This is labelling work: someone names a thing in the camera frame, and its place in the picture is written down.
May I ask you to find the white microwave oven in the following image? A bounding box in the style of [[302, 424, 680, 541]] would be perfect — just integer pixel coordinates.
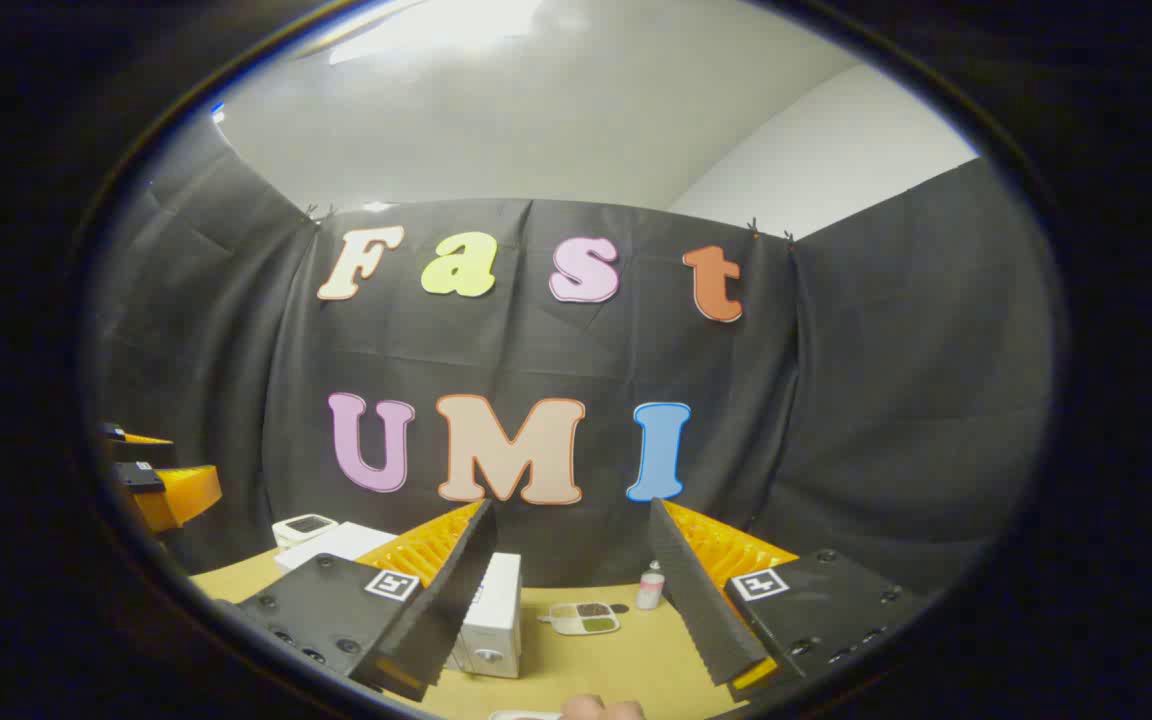
[[274, 522, 524, 681]]

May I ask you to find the small white kitchen scale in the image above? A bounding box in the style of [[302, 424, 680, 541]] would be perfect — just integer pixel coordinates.
[[271, 514, 339, 549]]

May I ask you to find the white divided spice dish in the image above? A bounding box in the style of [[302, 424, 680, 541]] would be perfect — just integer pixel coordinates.
[[538, 601, 630, 638]]

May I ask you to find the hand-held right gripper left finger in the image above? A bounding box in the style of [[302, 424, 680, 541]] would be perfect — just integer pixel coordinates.
[[219, 498, 499, 703]]

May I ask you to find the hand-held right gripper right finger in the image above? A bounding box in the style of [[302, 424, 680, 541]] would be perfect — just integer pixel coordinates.
[[648, 497, 932, 701]]

